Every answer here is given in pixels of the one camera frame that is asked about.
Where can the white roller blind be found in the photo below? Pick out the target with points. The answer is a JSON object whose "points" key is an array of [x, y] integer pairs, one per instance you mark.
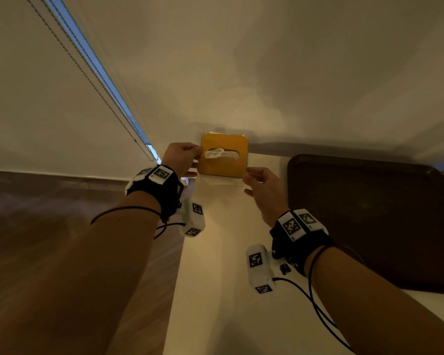
{"points": [[33, 107]]}

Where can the black right wrist band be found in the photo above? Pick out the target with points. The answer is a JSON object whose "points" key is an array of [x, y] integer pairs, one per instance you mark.
{"points": [[296, 240]]}

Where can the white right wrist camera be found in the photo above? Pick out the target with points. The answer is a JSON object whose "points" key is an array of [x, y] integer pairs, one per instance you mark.
{"points": [[259, 268]]}

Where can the dark brown tray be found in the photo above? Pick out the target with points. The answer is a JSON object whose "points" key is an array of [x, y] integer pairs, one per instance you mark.
{"points": [[370, 218]]}

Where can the black wrist band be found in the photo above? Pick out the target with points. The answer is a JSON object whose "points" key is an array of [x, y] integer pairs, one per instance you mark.
{"points": [[162, 190], [296, 240]]}

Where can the person's left forearm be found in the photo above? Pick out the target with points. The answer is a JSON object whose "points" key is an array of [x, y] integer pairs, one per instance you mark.
{"points": [[70, 277]]}

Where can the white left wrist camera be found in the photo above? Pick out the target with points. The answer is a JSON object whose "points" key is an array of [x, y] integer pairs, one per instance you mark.
{"points": [[193, 218]]}

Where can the white tissue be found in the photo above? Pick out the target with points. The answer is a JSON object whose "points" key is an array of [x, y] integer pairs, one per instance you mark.
{"points": [[221, 154]]}

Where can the person's right fingers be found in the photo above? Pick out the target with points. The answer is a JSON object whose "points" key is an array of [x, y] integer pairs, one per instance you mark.
{"points": [[252, 176]]}

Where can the person's right hand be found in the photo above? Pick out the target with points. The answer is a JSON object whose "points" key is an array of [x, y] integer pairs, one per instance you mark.
{"points": [[268, 195]]}

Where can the black left wrist band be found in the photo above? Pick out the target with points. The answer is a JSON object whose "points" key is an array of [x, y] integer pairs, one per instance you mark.
{"points": [[162, 190]]}

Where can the person's left thumb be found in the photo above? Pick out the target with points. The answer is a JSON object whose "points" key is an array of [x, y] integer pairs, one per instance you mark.
{"points": [[191, 174]]}

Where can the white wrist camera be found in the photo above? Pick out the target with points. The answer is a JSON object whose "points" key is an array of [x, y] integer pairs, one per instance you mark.
{"points": [[259, 268], [193, 218]]}

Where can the person's left hand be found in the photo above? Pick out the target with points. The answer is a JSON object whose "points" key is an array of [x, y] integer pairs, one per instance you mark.
{"points": [[177, 157]]}

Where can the yellow tissue box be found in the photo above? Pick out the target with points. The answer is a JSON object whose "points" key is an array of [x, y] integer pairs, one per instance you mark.
{"points": [[222, 166]]}

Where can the person's right forearm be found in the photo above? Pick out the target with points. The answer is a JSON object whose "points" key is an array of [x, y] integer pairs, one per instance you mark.
{"points": [[377, 306]]}

